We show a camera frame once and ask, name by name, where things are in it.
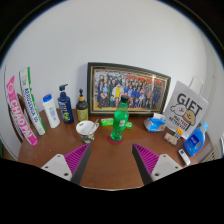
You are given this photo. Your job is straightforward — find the dark blue pump bottle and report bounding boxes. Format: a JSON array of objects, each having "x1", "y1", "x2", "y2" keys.
[{"x1": 58, "y1": 84, "x2": 74, "y2": 124}]

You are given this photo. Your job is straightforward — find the green gum pack left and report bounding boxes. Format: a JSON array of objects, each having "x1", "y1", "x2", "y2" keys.
[{"x1": 101, "y1": 118, "x2": 114, "y2": 126}]

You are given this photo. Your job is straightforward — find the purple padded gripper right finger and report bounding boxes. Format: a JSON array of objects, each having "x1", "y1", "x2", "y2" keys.
[{"x1": 131, "y1": 143, "x2": 184, "y2": 186}]

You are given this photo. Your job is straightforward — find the small box with orange top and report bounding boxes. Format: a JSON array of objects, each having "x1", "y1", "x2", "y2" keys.
[{"x1": 164, "y1": 128, "x2": 183, "y2": 145}]

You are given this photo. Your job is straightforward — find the green gum pack right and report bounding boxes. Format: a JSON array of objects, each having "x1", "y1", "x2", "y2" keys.
[{"x1": 126, "y1": 122, "x2": 133, "y2": 129}]

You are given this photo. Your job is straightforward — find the patterned mug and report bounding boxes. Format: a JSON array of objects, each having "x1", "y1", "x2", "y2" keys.
[{"x1": 76, "y1": 120, "x2": 99, "y2": 143}]

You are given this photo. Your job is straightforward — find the white gift paper bag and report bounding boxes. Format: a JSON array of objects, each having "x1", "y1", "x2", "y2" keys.
[{"x1": 164, "y1": 76, "x2": 209, "y2": 139}]

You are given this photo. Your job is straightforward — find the pink white tall tube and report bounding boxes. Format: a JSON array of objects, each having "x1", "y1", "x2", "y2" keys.
[{"x1": 6, "y1": 77, "x2": 37, "y2": 146}]

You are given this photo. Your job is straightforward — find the blue detergent bottle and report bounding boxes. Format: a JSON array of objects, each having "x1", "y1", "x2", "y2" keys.
[{"x1": 184, "y1": 122, "x2": 208, "y2": 156}]

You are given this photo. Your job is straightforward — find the white bottle blue cap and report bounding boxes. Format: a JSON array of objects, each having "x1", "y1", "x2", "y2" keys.
[{"x1": 43, "y1": 94, "x2": 60, "y2": 128}]

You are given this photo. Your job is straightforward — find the dark amber pump bottle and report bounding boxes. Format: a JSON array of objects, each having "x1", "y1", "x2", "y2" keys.
[{"x1": 76, "y1": 89, "x2": 88, "y2": 121}]

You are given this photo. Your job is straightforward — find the blue white tall tube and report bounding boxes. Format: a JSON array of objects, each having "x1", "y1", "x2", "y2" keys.
[{"x1": 19, "y1": 67, "x2": 46, "y2": 135}]

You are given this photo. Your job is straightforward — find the spoon in mug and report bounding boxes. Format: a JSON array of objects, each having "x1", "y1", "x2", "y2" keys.
[{"x1": 87, "y1": 119, "x2": 99, "y2": 134}]

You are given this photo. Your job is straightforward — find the red round coaster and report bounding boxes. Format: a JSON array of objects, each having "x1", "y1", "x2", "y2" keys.
[{"x1": 107, "y1": 135, "x2": 124, "y2": 145}]

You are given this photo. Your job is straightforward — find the white remote control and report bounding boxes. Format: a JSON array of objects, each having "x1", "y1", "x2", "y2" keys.
[{"x1": 178, "y1": 149, "x2": 191, "y2": 166}]

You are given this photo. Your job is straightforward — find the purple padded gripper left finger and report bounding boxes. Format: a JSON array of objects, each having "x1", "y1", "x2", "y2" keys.
[{"x1": 41, "y1": 143, "x2": 92, "y2": 185}]

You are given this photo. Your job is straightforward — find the framed group photograph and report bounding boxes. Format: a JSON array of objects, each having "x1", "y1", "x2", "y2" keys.
[{"x1": 87, "y1": 62, "x2": 171, "y2": 116}]

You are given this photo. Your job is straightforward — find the green plastic soda bottle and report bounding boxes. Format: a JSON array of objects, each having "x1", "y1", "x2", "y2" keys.
[{"x1": 111, "y1": 95, "x2": 129, "y2": 141}]

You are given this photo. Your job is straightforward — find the dark wooden chair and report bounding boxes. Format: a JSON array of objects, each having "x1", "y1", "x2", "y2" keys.
[{"x1": 8, "y1": 93, "x2": 31, "y2": 143}]

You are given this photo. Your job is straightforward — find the green gum pack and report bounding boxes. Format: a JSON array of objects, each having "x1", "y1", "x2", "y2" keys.
[
  {"x1": 101, "y1": 118, "x2": 114, "y2": 126},
  {"x1": 126, "y1": 122, "x2": 133, "y2": 129}
]

